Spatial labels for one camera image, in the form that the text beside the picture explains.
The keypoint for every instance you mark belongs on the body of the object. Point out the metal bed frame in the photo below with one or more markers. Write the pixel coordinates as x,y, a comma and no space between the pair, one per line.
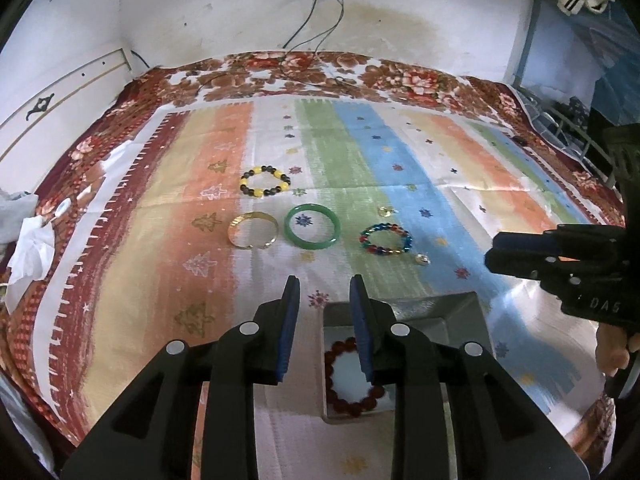
570,125

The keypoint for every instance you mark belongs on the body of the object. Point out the white crumpled cloth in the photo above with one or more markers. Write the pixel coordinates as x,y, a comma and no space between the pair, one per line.
32,250

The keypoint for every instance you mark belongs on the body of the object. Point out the green jade bangle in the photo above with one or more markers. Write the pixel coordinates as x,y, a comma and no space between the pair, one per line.
292,234

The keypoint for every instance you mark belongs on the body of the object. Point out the grey cloth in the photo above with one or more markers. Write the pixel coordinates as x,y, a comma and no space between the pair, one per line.
17,210

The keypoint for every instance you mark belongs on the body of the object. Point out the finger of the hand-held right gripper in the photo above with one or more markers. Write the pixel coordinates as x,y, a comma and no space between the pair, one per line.
505,262
520,241

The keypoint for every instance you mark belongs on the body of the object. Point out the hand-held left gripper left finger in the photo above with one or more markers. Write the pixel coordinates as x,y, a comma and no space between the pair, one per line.
285,340

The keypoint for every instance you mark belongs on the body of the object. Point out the person's right hand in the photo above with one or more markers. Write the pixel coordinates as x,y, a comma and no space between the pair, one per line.
612,350

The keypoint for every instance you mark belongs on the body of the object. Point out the red floral blanket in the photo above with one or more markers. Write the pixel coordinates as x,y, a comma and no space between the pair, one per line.
300,67

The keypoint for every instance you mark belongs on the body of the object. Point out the gold bangle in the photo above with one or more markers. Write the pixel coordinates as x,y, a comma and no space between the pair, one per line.
235,237

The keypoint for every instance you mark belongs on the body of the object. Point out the white headboard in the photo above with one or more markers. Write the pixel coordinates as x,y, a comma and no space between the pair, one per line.
75,85

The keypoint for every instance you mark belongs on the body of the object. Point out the metal tin box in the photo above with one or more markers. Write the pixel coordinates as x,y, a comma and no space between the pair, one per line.
440,310

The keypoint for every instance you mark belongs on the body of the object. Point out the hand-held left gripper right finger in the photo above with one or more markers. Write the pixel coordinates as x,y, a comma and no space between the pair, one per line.
361,340

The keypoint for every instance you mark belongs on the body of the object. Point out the pastel striped blanket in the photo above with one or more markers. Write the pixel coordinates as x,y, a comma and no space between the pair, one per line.
440,185

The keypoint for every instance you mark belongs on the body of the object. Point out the blue cloth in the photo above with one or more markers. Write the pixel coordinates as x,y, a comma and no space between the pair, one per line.
565,50

